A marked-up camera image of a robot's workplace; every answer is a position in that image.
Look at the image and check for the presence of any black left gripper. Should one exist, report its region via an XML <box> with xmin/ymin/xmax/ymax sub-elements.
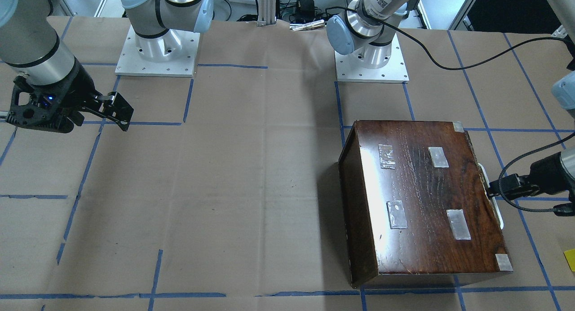
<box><xmin>487</xmin><ymin>149</ymin><xmax>575</xmax><ymax>195</ymax></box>

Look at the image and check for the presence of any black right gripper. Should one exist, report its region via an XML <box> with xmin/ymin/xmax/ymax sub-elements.
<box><xmin>6</xmin><ymin>60</ymin><xmax>134</xmax><ymax>133</ymax></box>

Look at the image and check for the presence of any yellow block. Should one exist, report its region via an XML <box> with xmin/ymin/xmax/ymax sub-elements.
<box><xmin>563</xmin><ymin>249</ymin><xmax>575</xmax><ymax>272</ymax></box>

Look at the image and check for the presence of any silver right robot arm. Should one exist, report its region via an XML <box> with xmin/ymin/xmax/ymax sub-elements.
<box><xmin>1</xmin><ymin>0</ymin><xmax>213</xmax><ymax>133</ymax></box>

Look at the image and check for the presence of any dark wooden drawer cabinet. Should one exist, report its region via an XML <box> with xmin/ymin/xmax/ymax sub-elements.
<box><xmin>338</xmin><ymin>120</ymin><xmax>513</xmax><ymax>289</ymax></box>

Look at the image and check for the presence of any black power adapter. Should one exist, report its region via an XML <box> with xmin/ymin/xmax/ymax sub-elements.
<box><xmin>296</xmin><ymin>0</ymin><xmax>315</xmax><ymax>16</ymax></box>

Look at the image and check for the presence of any silver metal rod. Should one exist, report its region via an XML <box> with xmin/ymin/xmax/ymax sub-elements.
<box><xmin>290</xmin><ymin>19</ymin><xmax>326</xmax><ymax>31</ymax></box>

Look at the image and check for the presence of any black braided cable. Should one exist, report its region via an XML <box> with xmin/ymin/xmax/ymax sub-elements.
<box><xmin>498</xmin><ymin>132</ymin><xmax>575</xmax><ymax>217</ymax></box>

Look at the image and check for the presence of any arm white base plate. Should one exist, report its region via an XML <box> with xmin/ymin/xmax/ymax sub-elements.
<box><xmin>115</xmin><ymin>27</ymin><xmax>201</xmax><ymax>78</ymax></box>
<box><xmin>335</xmin><ymin>35</ymin><xmax>410</xmax><ymax>84</ymax></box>

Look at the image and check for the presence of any black cable on table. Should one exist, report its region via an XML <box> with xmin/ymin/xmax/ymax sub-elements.
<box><xmin>325</xmin><ymin>6</ymin><xmax>575</xmax><ymax>71</ymax></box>

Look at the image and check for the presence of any aluminium frame post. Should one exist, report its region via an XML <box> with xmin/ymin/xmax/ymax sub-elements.
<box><xmin>255</xmin><ymin>0</ymin><xmax>279</xmax><ymax>27</ymax></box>

